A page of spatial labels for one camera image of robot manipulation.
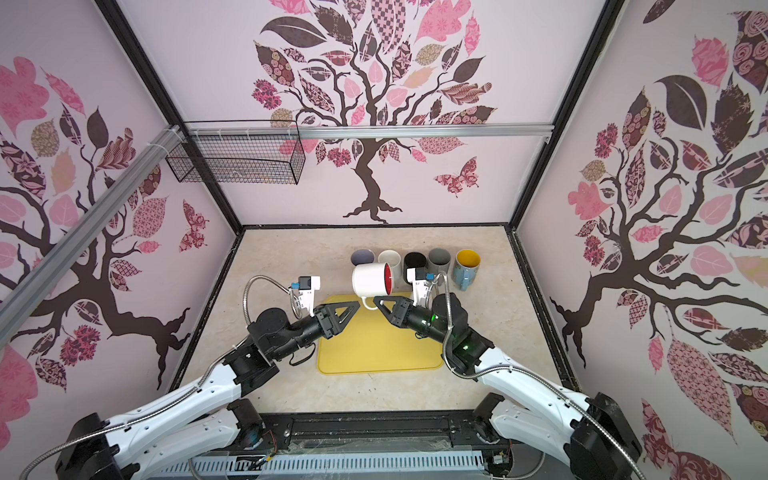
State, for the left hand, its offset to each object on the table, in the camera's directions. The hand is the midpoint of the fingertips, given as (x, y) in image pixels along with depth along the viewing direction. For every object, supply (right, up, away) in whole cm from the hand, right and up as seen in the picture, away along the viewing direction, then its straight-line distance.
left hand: (359, 312), depth 69 cm
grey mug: (+23, +11, +28) cm, 38 cm away
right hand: (+4, +3, 0) cm, 5 cm away
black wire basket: (-34, +47, +26) cm, 63 cm away
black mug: (+15, +11, +28) cm, 34 cm away
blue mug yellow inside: (+32, +9, +26) cm, 42 cm away
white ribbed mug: (+8, +12, +34) cm, 37 cm away
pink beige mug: (-2, +13, +30) cm, 32 cm away
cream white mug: (+3, +8, -1) cm, 8 cm away
